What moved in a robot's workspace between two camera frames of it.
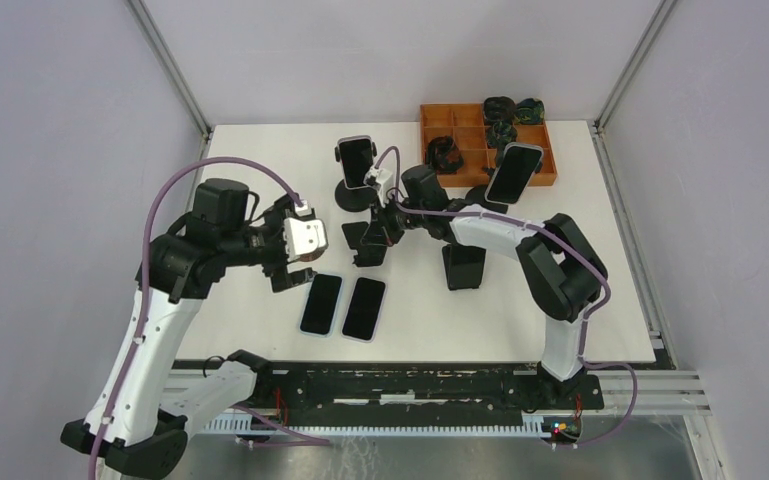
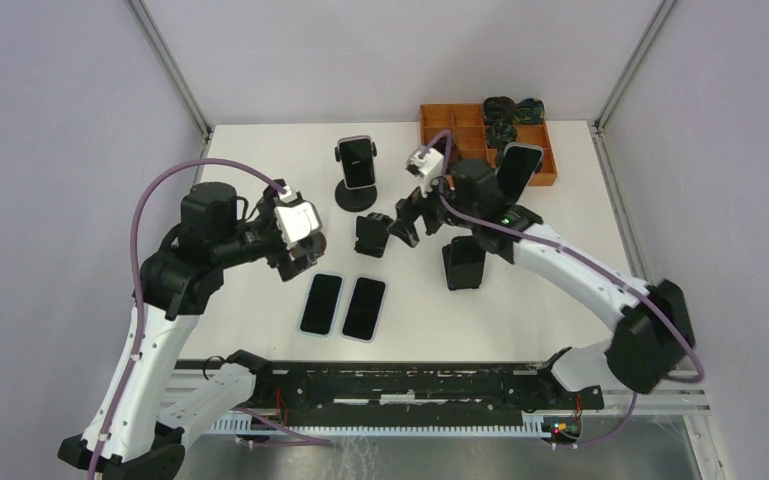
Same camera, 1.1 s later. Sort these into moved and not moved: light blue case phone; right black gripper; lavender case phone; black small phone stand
Moved: black small phone stand; right black gripper
Not moved: lavender case phone; light blue case phone
